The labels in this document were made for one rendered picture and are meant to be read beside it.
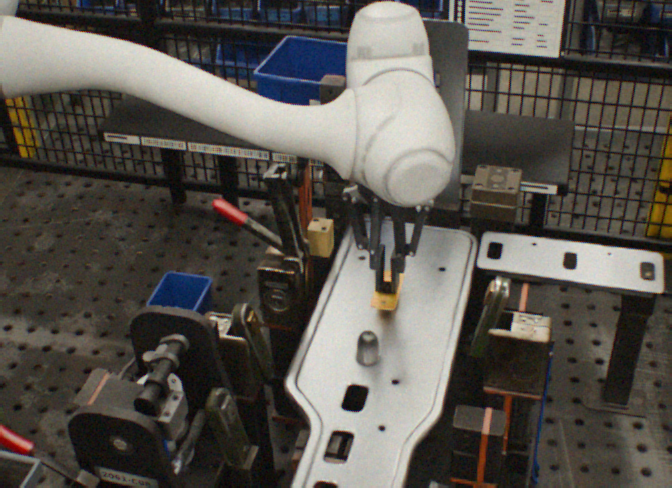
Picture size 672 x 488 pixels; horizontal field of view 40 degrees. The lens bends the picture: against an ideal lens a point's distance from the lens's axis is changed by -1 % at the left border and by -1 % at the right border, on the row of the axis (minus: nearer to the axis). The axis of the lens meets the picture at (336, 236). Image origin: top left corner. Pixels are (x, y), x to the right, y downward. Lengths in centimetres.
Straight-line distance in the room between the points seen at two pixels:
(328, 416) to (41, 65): 58
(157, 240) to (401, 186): 115
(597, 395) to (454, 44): 68
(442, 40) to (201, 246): 82
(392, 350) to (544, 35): 69
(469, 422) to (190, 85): 57
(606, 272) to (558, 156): 29
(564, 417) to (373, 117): 83
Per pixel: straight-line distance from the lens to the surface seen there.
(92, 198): 224
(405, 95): 104
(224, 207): 138
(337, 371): 131
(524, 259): 150
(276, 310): 145
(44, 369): 183
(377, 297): 138
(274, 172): 131
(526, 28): 174
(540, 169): 166
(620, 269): 151
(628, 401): 171
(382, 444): 122
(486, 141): 173
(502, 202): 156
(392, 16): 113
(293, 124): 102
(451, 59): 147
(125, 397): 110
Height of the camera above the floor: 194
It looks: 38 degrees down
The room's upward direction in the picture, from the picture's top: 2 degrees counter-clockwise
